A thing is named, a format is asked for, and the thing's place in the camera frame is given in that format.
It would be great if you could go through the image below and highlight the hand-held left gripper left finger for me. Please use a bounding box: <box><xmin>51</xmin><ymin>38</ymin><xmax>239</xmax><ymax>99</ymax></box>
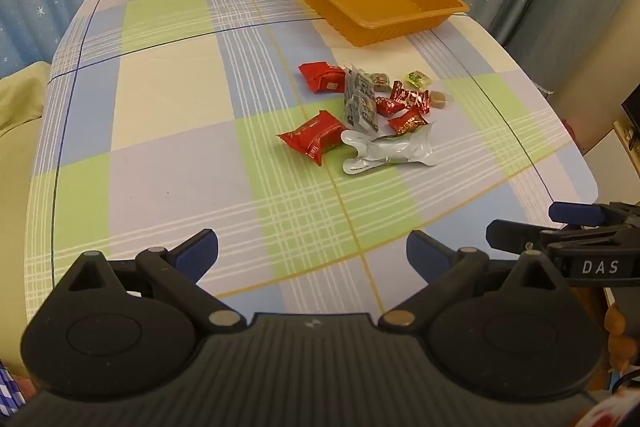
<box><xmin>54</xmin><ymin>229</ymin><xmax>248</xmax><ymax>334</ymax></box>

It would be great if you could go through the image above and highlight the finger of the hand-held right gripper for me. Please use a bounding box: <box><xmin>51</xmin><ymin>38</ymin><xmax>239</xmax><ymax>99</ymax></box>
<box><xmin>548</xmin><ymin>201</ymin><xmax>640</xmax><ymax>228</ymax></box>
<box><xmin>486</xmin><ymin>219</ymin><xmax>640</xmax><ymax>254</ymax></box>

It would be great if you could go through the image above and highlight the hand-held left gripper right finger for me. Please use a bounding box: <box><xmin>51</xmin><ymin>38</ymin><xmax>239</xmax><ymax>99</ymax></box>
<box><xmin>377</xmin><ymin>229</ymin><xmax>577</xmax><ymax>333</ymax></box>

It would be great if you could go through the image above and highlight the small red candy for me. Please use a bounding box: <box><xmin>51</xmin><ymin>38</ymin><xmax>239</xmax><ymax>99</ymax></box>
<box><xmin>387</xmin><ymin>107</ymin><xmax>429</xmax><ymax>136</ymax></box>
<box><xmin>374</xmin><ymin>96</ymin><xmax>407</xmax><ymax>117</ymax></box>

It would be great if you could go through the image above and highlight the orange plush toy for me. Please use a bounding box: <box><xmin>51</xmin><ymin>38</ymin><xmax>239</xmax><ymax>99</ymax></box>
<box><xmin>603</xmin><ymin>301</ymin><xmax>640</xmax><ymax>375</ymax></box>

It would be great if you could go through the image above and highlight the silver foil pouch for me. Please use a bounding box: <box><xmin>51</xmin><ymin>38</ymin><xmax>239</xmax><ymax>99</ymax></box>
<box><xmin>340</xmin><ymin>122</ymin><xmax>436</xmax><ymax>176</ymax></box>

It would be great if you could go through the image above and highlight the dark monitor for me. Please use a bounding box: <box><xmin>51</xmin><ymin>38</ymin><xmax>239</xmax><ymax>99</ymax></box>
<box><xmin>621</xmin><ymin>84</ymin><xmax>640</xmax><ymax>130</ymax></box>

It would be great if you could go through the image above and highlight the checked tablecloth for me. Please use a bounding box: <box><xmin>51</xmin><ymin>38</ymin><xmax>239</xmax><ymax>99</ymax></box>
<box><xmin>25</xmin><ymin>0</ymin><xmax>601</xmax><ymax>350</ymax></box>

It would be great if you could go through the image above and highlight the long red wrapped candy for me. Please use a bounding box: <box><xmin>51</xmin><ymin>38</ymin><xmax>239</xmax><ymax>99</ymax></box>
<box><xmin>390</xmin><ymin>81</ymin><xmax>432</xmax><ymax>114</ymax></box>

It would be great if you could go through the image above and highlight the red snack packet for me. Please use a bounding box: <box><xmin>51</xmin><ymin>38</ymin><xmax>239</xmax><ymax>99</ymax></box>
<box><xmin>298</xmin><ymin>61</ymin><xmax>347</xmax><ymax>94</ymax></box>
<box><xmin>276</xmin><ymin>110</ymin><xmax>352</xmax><ymax>168</ymax></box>

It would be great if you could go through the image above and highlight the grey printed snack packet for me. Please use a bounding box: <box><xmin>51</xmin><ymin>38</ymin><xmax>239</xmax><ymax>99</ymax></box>
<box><xmin>343</xmin><ymin>65</ymin><xmax>379</xmax><ymax>136</ymax></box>

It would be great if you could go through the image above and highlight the brown wrapped candy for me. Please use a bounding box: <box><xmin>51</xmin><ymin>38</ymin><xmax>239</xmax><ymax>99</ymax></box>
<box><xmin>363</xmin><ymin>71</ymin><xmax>392</xmax><ymax>90</ymax></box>

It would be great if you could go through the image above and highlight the blue checked cloth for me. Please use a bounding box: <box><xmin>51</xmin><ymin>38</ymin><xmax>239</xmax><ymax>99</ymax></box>
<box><xmin>0</xmin><ymin>359</ymin><xmax>28</xmax><ymax>423</ymax></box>

